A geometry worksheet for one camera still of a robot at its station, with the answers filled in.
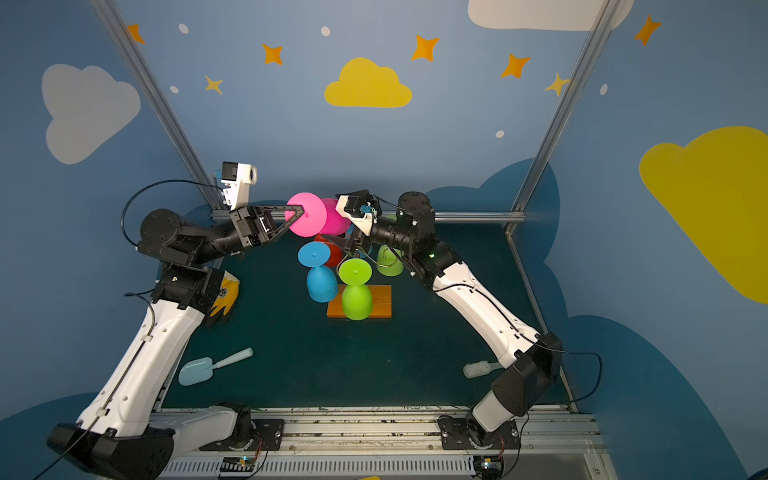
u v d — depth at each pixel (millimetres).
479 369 841
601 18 705
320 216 494
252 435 729
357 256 673
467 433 699
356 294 714
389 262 826
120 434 366
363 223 538
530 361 413
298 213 504
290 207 499
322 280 748
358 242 565
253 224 482
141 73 774
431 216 504
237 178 476
